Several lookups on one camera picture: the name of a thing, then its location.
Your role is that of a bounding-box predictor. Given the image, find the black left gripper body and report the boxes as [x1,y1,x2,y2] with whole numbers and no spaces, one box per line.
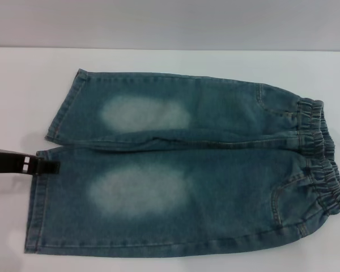
[0,150,28,174]

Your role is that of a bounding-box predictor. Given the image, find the blue denim shorts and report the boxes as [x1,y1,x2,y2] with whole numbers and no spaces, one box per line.
[24,67,340,258]

